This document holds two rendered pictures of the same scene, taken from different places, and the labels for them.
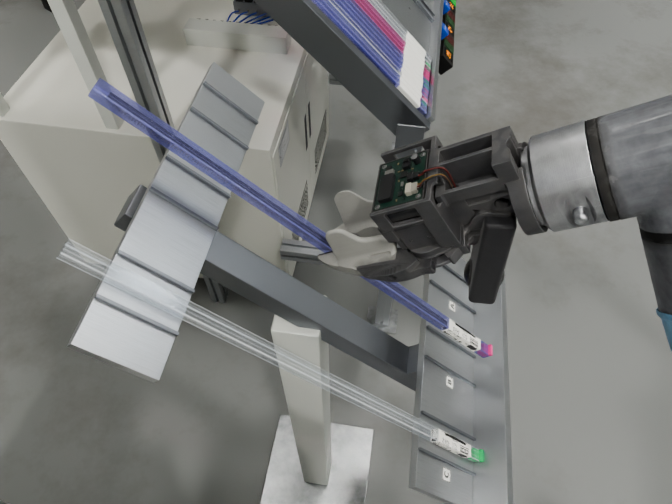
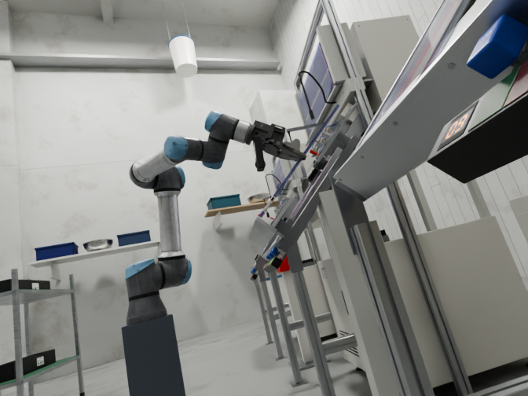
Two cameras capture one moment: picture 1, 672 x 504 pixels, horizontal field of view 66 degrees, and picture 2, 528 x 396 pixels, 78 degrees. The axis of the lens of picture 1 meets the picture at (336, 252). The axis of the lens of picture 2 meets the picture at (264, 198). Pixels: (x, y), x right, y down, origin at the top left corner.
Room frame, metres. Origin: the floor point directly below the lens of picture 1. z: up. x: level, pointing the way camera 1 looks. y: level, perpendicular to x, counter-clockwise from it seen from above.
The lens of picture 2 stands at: (1.26, -0.48, 0.58)
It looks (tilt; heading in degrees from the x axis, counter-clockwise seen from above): 14 degrees up; 162
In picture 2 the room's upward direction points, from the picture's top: 14 degrees counter-clockwise
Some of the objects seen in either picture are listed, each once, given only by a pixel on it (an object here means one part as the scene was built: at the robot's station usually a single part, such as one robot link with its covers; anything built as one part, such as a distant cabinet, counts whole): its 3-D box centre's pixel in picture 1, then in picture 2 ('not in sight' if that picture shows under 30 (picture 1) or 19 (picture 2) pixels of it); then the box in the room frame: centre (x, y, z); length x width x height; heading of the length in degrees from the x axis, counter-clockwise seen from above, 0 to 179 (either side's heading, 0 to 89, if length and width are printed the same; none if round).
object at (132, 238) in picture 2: not in sight; (134, 240); (-4.20, -0.96, 1.68); 0.47 x 0.35 x 0.19; 95
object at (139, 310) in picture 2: not in sight; (145, 306); (-0.17, -0.60, 0.60); 0.15 x 0.15 x 0.10
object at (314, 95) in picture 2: not in sight; (324, 92); (-0.19, 0.50, 1.52); 0.51 x 0.13 x 0.27; 171
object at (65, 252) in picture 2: not in sight; (57, 253); (-4.11, -2.00, 1.68); 0.48 x 0.36 x 0.19; 95
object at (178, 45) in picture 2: not in sight; (184, 56); (-4.22, 0.41, 5.12); 0.52 x 0.51 x 0.62; 5
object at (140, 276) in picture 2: not in sight; (143, 276); (-0.17, -0.59, 0.72); 0.13 x 0.12 x 0.14; 117
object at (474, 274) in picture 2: not in sight; (411, 302); (-0.23, 0.63, 0.31); 0.70 x 0.65 x 0.62; 171
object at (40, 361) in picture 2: not in sight; (25, 365); (-1.99, -1.69, 0.41); 0.57 x 0.17 x 0.11; 171
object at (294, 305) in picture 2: not in sight; (294, 303); (-1.02, 0.29, 0.39); 0.24 x 0.24 x 0.78; 81
